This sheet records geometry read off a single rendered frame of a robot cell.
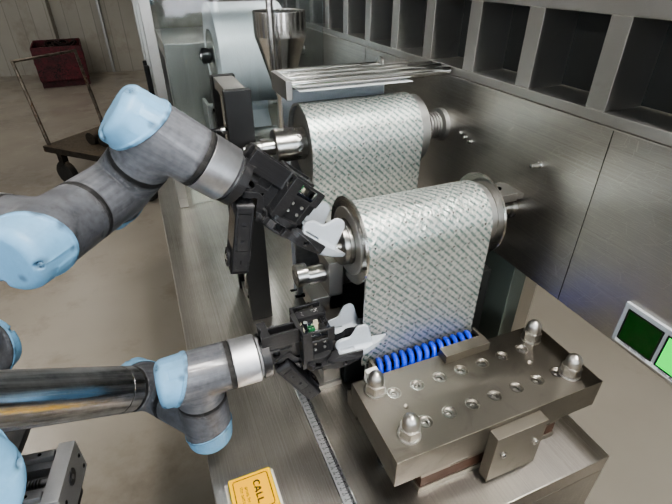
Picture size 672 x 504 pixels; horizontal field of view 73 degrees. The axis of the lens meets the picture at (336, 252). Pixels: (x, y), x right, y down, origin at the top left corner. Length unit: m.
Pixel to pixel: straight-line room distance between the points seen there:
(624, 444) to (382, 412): 1.63
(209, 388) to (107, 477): 1.41
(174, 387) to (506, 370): 0.55
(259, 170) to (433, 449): 0.47
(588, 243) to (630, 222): 0.08
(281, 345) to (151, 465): 1.40
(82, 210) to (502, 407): 0.66
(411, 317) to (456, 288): 0.10
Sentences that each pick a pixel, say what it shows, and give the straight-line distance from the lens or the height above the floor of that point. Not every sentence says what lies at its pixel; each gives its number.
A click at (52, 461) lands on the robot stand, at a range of 1.20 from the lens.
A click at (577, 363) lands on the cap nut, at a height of 1.07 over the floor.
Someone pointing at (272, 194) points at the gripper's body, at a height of 1.37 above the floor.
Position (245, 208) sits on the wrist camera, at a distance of 0.61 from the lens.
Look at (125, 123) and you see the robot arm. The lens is 0.55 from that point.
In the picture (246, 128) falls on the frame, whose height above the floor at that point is 1.37.
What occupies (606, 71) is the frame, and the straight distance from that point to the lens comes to 0.77.
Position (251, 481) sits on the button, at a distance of 0.84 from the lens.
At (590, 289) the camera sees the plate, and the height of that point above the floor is 1.20.
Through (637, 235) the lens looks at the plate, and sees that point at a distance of 0.75.
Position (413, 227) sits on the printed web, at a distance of 0.73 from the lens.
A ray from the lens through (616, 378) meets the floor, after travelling 2.56.
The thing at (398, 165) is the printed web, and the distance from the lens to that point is 0.95.
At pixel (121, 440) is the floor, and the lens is 2.18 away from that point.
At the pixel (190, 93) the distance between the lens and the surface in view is 1.60.
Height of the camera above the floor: 1.63
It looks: 32 degrees down
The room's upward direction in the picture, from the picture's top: straight up
